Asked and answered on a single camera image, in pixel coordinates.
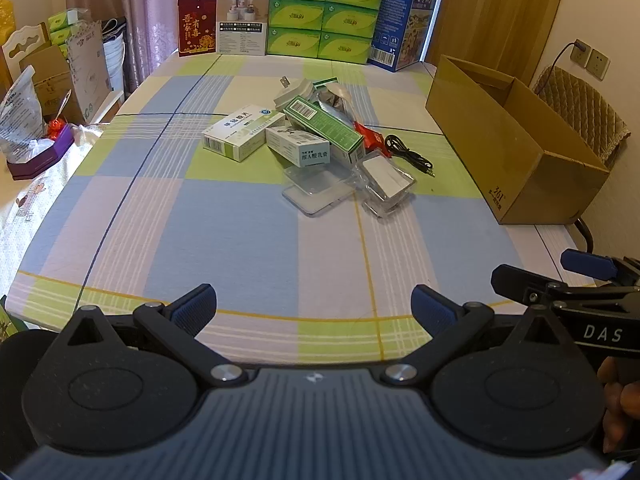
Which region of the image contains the checkered tablecloth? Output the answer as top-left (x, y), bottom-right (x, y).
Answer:
top-left (6, 54), bottom-right (582, 363)

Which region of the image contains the green oral spray box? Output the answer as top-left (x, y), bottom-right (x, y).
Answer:
top-left (283, 96), bottom-right (366, 167)

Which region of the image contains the brown cardboard carton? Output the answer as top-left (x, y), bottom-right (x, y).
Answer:
top-left (20, 46), bottom-right (85, 125)

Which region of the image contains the clear plastic case with card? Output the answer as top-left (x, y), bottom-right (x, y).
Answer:
top-left (355, 150), bottom-right (416, 219)

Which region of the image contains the red gift envelope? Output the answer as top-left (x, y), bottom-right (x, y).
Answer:
top-left (178, 0), bottom-right (217, 56)

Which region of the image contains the right hand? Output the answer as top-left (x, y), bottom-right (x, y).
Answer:
top-left (598, 356), bottom-right (639, 453)

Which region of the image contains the black audio cable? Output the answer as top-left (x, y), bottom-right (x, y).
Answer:
top-left (383, 133), bottom-right (436, 178)

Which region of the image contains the brown cardboard box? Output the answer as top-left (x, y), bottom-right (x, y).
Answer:
top-left (425, 55), bottom-right (610, 224)

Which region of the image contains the wall power socket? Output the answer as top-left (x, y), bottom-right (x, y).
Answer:
top-left (570, 39), bottom-right (592, 68)

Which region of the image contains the white plastic bag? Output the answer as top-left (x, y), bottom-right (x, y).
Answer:
top-left (0, 65), bottom-right (53, 164)

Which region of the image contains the silver green tea bag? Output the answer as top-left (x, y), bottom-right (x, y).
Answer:
top-left (311, 77), bottom-right (359, 127)

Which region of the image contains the white product box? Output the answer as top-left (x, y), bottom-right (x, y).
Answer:
top-left (216, 0), bottom-right (269, 56)

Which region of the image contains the white green medicine box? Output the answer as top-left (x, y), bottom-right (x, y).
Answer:
top-left (203, 105), bottom-right (285, 162)

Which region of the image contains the white paper shopping bag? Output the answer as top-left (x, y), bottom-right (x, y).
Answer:
top-left (66, 22), bottom-right (112, 125)

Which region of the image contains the yellow plastic bag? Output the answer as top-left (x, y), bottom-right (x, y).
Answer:
top-left (0, 0), bottom-right (16, 46)

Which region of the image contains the charger cable on wall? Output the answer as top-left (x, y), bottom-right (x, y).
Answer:
top-left (534, 41), bottom-right (589, 94)

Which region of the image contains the blue milk carton box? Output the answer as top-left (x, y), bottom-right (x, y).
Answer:
top-left (369, 0), bottom-right (437, 73)

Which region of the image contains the white ointment box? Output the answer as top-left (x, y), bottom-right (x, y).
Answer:
top-left (266, 126), bottom-right (331, 168)

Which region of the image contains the brown curtain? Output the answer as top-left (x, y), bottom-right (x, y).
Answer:
top-left (426, 0), bottom-right (561, 84)

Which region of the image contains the white power adapter plug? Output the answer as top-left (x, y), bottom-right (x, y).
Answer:
top-left (273, 76), bottom-right (314, 112)

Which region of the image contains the green tissue pack stack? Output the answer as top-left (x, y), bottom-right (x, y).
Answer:
top-left (266, 0), bottom-right (382, 64)

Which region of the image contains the red snack packet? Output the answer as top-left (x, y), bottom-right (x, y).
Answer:
top-left (354, 122), bottom-right (390, 157)

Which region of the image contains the purple gift box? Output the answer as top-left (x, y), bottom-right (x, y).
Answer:
top-left (6, 125), bottom-right (74, 181)

